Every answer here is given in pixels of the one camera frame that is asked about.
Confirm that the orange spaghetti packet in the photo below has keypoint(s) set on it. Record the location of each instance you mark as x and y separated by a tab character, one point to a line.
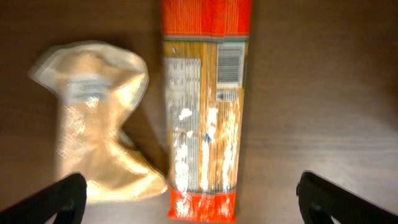
205	56

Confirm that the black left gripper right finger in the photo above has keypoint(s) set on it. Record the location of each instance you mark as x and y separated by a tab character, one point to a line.
321	201

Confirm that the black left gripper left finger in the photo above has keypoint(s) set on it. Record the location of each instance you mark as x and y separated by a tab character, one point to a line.
65	200

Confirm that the beige paper pouch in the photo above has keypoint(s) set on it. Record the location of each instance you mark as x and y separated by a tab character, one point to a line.
99	86

